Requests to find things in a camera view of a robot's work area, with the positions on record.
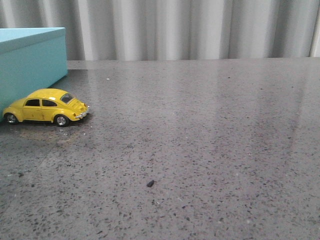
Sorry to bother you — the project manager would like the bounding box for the light blue plastic box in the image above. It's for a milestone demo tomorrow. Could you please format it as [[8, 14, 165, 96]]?
[[0, 27, 68, 111]]

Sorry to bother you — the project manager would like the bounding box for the grey pleated curtain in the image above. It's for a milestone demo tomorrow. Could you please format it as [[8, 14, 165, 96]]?
[[0, 0, 320, 61]]

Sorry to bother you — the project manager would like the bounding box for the small black debris piece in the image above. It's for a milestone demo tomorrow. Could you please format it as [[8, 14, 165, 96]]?
[[146, 180, 155, 188]]

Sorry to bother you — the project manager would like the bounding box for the yellow toy beetle car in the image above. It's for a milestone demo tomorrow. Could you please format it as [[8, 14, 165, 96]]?
[[2, 88, 90, 127]]

